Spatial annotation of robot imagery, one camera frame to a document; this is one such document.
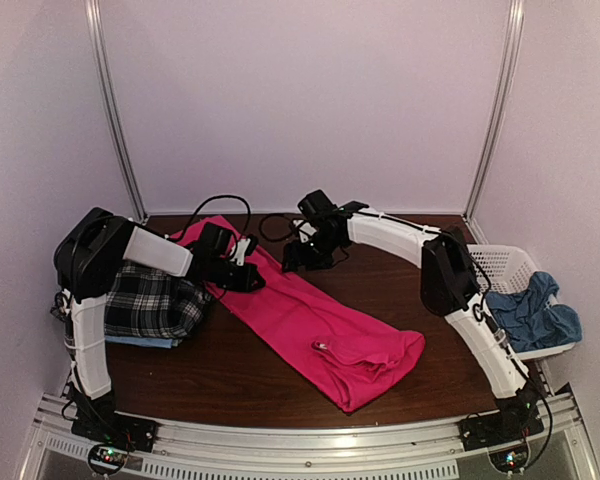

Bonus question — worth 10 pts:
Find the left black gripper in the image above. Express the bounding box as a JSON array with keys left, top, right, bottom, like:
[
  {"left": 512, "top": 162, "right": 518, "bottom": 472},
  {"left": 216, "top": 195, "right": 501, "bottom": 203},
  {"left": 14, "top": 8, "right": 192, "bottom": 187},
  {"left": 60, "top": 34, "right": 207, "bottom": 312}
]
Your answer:
[{"left": 210, "top": 258, "right": 266, "bottom": 294}]

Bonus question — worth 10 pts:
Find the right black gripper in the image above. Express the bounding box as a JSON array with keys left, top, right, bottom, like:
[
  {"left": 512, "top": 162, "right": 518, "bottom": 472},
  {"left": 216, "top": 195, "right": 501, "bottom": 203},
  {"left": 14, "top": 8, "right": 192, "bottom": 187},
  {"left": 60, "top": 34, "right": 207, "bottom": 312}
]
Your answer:
[{"left": 283, "top": 231, "right": 342, "bottom": 273}]

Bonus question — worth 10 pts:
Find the black white plaid shirt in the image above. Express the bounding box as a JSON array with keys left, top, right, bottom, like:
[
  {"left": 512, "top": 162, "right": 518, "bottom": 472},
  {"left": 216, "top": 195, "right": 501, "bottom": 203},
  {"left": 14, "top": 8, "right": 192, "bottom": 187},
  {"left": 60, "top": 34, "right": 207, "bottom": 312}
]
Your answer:
[{"left": 104, "top": 262, "right": 213, "bottom": 343}]

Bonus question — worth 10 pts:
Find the pink shirt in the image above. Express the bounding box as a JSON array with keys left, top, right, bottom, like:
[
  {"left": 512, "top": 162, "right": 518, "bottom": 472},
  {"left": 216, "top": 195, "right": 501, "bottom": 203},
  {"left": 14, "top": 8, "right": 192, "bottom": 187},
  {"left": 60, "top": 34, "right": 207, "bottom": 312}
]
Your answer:
[{"left": 167, "top": 214, "right": 427, "bottom": 415}]

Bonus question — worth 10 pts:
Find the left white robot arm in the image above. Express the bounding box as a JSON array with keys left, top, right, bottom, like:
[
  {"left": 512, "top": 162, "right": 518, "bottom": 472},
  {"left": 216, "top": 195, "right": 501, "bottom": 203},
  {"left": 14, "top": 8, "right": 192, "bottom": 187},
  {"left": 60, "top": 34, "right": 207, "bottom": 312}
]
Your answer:
[{"left": 53, "top": 207, "right": 266, "bottom": 444}]

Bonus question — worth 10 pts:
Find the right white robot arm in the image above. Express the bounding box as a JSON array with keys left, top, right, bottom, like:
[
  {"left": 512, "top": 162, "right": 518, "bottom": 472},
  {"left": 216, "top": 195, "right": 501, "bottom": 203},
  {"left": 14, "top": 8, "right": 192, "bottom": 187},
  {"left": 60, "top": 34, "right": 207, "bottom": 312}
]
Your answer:
[{"left": 282, "top": 190, "right": 541, "bottom": 442}]

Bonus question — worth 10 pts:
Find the white plastic laundry basket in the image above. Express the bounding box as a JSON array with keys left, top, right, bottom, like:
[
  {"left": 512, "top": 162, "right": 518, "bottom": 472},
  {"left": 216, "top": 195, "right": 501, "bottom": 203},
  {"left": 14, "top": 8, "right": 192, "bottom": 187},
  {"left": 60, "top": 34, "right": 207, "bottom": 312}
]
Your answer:
[{"left": 467, "top": 244, "right": 575, "bottom": 361}]

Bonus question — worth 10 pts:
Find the folded light blue shirt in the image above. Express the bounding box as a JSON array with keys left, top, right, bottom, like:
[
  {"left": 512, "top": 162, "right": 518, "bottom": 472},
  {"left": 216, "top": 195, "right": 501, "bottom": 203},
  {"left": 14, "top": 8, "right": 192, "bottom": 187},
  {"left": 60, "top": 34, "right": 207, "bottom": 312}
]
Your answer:
[{"left": 105, "top": 335, "right": 181, "bottom": 349}]

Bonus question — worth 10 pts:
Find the blue denim garment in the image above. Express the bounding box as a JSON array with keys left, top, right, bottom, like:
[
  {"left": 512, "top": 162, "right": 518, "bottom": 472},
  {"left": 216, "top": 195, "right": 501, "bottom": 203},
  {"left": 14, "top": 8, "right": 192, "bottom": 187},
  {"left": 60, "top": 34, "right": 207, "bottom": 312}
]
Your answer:
[{"left": 486, "top": 271, "right": 582, "bottom": 353}]

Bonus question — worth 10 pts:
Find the left round circuit board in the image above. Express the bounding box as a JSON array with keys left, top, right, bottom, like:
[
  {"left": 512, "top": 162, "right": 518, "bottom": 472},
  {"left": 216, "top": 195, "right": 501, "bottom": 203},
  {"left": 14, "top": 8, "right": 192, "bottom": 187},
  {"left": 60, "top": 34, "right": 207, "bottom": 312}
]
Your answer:
[{"left": 86, "top": 443, "right": 129, "bottom": 476}]

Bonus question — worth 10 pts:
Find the round circuit board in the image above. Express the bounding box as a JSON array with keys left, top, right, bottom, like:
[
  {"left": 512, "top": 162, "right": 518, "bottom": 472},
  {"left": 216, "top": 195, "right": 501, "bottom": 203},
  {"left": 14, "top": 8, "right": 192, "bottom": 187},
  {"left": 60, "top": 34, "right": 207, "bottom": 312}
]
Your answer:
[
  {"left": 489, "top": 444, "right": 530, "bottom": 475},
  {"left": 86, "top": 443, "right": 129, "bottom": 476}
]

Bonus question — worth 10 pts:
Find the right round circuit board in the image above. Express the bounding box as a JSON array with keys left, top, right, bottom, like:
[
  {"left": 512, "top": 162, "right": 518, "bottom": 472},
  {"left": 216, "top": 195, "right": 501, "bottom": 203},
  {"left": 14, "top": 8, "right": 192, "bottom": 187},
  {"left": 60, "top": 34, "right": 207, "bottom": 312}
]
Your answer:
[{"left": 489, "top": 444, "right": 530, "bottom": 475}]

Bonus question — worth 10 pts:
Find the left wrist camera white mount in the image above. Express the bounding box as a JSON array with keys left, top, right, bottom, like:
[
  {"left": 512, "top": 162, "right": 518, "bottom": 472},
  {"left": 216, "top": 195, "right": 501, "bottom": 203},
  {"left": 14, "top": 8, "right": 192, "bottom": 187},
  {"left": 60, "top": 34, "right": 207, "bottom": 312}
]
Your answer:
[{"left": 229, "top": 235, "right": 259, "bottom": 266}]

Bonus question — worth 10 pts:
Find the right black cable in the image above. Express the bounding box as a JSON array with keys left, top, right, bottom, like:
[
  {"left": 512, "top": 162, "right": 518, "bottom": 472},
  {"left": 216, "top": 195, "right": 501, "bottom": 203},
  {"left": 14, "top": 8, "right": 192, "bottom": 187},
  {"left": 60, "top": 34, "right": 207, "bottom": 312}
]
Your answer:
[{"left": 257, "top": 212, "right": 306, "bottom": 244}]

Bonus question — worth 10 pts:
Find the black cable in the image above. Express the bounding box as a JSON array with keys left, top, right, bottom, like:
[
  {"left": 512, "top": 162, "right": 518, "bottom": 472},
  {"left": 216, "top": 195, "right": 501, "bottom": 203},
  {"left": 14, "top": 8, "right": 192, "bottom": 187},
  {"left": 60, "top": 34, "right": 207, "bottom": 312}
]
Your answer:
[
  {"left": 184, "top": 194, "right": 253, "bottom": 241},
  {"left": 257, "top": 212, "right": 306, "bottom": 244}
]

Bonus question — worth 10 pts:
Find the left black cable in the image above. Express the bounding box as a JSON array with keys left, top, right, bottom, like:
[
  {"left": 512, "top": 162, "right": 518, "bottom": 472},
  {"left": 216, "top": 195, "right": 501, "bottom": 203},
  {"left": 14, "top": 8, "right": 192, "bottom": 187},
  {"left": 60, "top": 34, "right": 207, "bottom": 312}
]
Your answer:
[{"left": 184, "top": 194, "right": 253, "bottom": 241}]

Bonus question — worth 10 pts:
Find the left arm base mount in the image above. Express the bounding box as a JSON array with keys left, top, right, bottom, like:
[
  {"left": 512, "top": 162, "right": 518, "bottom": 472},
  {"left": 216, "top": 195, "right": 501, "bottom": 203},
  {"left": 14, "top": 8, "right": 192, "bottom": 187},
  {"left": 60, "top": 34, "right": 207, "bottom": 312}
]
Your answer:
[{"left": 71, "top": 413, "right": 158, "bottom": 453}]

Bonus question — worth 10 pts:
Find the front aluminium rail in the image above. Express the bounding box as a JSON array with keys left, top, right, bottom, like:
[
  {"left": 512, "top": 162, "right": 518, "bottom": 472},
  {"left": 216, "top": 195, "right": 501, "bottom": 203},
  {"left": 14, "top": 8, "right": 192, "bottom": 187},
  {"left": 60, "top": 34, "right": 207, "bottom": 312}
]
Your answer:
[{"left": 15, "top": 393, "right": 600, "bottom": 479}]

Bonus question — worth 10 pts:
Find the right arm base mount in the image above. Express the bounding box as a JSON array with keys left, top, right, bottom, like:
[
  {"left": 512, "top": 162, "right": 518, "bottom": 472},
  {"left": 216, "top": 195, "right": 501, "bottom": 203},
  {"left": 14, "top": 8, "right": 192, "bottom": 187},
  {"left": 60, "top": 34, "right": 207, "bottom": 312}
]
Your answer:
[{"left": 458, "top": 412, "right": 544, "bottom": 451}]

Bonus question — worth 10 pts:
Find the left aluminium frame post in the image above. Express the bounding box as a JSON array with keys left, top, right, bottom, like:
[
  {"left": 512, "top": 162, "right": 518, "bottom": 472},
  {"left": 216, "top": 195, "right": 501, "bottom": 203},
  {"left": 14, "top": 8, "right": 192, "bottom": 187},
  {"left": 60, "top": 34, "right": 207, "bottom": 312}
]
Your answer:
[{"left": 84, "top": 0, "right": 148, "bottom": 222}]

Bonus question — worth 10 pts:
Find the aluminium frame post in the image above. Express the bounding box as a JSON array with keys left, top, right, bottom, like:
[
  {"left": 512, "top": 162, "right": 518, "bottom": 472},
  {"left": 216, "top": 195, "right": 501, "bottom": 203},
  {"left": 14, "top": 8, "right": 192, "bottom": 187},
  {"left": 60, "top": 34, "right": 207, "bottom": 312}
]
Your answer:
[
  {"left": 84, "top": 0, "right": 148, "bottom": 222},
  {"left": 464, "top": 0, "right": 525, "bottom": 223}
]

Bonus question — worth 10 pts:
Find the right aluminium frame post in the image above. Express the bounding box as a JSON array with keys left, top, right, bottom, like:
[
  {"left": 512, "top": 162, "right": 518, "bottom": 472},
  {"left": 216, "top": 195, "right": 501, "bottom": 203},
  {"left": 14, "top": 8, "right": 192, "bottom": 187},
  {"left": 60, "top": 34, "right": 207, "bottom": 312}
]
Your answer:
[{"left": 464, "top": 0, "right": 525, "bottom": 223}]

